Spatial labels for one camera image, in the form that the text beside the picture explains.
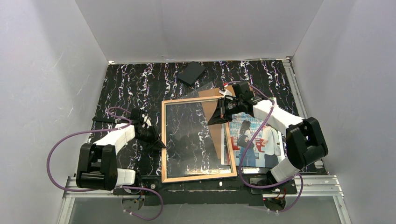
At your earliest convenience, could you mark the colour photo print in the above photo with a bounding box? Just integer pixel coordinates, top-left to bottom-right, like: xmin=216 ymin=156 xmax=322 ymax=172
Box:
xmin=229 ymin=112 xmax=284 ymax=168

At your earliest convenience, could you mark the light wooden picture frame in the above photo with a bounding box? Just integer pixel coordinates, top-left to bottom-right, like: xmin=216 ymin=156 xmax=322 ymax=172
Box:
xmin=161 ymin=95 xmax=238 ymax=183

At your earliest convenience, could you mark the clear acrylic sheet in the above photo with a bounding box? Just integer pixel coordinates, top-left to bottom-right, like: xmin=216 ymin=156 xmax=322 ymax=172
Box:
xmin=165 ymin=81 xmax=233 ymax=178

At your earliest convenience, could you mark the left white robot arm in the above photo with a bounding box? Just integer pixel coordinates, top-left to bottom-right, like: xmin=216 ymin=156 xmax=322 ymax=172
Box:
xmin=76 ymin=109 xmax=165 ymax=190

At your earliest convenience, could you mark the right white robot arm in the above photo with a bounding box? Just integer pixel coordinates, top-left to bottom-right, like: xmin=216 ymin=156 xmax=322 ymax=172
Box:
xmin=207 ymin=81 xmax=328 ymax=189

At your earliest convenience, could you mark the brown cardboard backing board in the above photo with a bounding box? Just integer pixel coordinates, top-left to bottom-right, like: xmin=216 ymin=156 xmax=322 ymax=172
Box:
xmin=201 ymin=99 xmax=233 ymax=165

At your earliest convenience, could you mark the black foam block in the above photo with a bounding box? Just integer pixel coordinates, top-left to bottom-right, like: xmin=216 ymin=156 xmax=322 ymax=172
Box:
xmin=177 ymin=62 xmax=206 ymax=86

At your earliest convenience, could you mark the aluminium rail right side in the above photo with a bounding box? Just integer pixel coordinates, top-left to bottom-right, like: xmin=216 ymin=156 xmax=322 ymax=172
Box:
xmin=282 ymin=58 xmax=322 ymax=161

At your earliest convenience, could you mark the aluminium rail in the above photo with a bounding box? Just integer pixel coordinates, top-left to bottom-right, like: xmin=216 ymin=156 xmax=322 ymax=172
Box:
xmin=57 ymin=175 xmax=351 ymax=224
xmin=282 ymin=58 xmax=322 ymax=161

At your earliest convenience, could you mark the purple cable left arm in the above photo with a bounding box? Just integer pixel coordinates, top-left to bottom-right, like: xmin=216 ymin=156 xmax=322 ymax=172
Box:
xmin=46 ymin=107 xmax=164 ymax=222

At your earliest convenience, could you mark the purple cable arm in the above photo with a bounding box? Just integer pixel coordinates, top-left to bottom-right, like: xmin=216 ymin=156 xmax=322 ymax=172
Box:
xmin=46 ymin=107 xmax=164 ymax=222
xmin=224 ymin=81 xmax=304 ymax=214

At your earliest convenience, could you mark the black mounting base plate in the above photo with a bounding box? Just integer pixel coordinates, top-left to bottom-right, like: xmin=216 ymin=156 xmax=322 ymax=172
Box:
xmin=113 ymin=173 xmax=297 ymax=207

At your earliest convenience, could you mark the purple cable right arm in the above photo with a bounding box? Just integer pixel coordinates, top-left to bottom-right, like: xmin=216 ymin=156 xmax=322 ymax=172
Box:
xmin=224 ymin=81 xmax=304 ymax=214

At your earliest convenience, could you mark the aluminium rail front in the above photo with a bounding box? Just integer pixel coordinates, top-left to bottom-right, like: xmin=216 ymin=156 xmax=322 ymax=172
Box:
xmin=57 ymin=175 xmax=351 ymax=224

